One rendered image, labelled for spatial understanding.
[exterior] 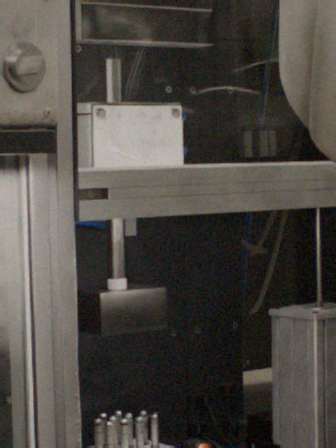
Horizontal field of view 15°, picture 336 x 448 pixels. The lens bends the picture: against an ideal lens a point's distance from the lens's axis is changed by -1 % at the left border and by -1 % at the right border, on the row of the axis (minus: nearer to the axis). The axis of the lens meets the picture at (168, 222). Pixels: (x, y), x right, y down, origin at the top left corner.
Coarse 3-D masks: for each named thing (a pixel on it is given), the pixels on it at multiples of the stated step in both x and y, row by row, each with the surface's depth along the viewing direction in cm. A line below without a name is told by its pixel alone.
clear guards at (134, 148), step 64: (128, 0) 112; (192, 0) 117; (256, 0) 121; (128, 64) 113; (192, 64) 117; (256, 64) 121; (128, 128) 113; (192, 128) 117; (256, 128) 122; (0, 192) 105; (128, 192) 113; (192, 192) 117; (256, 192) 122; (320, 192) 127; (0, 256) 106; (0, 320) 106; (0, 384) 106
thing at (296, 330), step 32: (96, 224) 161; (320, 224) 155; (320, 256) 155; (320, 288) 155; (288, 320) 153; (320, 320) 150; (288, 352) 154; (320, 352) 150; (288, 384) 154; (320, 384) 151; (256, 416) 159; (288, 416) 154; (320, 416) 151
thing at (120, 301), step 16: (112, 224) 137; (112, 240) 137; (112, 256) 137; (112, 272) 137; (80, 288) 139; (96, 288) 138; (112, 288) 137; (128, 288) 138; (144, 288) 137; (160, 288) 138; (80, 304) 136; (96, 304) 134; (112, 304) 134; (128, 304) 135; (144, 304) 137; (160, 304) 138; (80, 320) 136; (96, 320) 134; (112, 320) 134; (128, 320) 135; (144, 320) 137; (160, 320) 138
